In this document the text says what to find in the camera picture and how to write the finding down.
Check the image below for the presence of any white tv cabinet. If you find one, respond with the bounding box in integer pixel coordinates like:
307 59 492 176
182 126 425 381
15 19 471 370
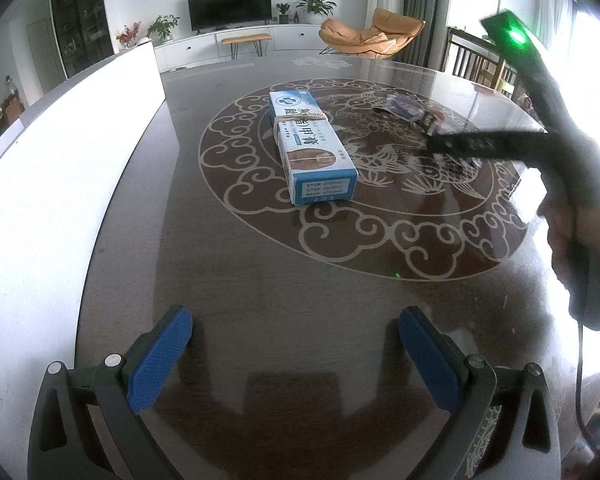
155 24 326 73

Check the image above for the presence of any red flower vase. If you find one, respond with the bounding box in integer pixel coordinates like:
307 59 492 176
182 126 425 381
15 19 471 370
116 22 142 50

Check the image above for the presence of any right hand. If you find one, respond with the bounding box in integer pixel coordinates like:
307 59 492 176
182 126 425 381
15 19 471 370
541 132 600 330

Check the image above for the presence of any dark display cabinet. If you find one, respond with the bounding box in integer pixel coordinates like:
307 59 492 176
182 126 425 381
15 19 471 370
50 0 114 78

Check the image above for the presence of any shiny snack packet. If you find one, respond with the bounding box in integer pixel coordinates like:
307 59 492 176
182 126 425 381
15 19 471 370
371 93 481 181

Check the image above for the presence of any potted green plant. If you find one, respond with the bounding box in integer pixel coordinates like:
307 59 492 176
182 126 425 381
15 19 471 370
147 14 180 44

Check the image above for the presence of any black television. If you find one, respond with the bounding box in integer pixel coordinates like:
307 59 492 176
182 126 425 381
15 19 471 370
187 0 272 32

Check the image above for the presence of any blue white medicine box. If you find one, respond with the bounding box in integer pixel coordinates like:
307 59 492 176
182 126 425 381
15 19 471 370
270 90 358 206

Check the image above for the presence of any orange lounge chair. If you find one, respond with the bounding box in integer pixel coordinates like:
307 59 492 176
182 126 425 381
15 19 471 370
318 8 426 58

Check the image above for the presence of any small wooden bench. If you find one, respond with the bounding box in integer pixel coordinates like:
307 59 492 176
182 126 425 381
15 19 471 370
220 32 273 61

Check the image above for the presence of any white cardboard storage box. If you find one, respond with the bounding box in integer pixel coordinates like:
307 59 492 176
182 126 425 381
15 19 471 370
0 42 166 479

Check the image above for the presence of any dark wooden chair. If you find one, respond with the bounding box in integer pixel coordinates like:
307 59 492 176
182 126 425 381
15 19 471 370
440 27 518 99

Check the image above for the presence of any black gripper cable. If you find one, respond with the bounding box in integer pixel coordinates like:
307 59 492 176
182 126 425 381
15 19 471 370
573 320 600 453

